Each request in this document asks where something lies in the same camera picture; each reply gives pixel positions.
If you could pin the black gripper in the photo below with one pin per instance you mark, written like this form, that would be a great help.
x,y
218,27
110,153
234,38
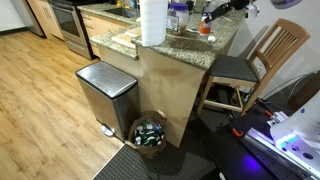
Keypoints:
x,y
239,4

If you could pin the white bottle orange label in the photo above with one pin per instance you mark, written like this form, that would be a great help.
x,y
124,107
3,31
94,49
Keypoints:
x,y
205,27

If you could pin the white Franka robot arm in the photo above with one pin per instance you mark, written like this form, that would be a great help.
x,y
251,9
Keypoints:
x,y
300,128

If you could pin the clear jar blue lid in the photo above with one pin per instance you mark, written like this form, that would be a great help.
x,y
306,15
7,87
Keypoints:
x,y
178,18

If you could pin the small white case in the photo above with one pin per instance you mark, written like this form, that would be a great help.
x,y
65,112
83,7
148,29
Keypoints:
x,y
211,38

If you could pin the metal spoon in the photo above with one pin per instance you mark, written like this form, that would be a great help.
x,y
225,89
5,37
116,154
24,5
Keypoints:
x,y
193,30

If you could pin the wooden chair grey cushion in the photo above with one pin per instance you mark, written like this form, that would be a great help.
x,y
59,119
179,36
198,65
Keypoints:
x,y
233,68

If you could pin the white paper towel roll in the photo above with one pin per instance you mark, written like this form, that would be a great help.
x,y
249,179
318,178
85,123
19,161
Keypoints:
x,y
153,21

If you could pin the kitchen sink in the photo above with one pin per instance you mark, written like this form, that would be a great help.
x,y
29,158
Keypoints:
x,y
123,12

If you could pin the light wooden cutting board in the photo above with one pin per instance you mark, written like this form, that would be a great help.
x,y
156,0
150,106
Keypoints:
x,y
125,38

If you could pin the light wood lower cabinet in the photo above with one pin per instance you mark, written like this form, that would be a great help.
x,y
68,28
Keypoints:
x,y
100,26

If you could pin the brown paper bag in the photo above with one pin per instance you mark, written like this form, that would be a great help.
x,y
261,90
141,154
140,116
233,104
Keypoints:
x,y
148,133

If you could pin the stainless steel trash can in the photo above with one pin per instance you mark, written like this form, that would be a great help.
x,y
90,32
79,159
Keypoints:
x,y
106,96

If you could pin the black robot table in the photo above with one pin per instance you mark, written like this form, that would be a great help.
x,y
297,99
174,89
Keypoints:
x,y
233,156

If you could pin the stainless steel oven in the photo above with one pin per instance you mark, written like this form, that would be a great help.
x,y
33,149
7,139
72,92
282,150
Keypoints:
x,y
71,26

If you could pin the dark floor mat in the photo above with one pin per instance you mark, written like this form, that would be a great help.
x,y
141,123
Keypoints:
x,y
160,163

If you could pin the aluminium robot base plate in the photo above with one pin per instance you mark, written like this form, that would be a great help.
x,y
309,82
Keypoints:
x,y
283,153

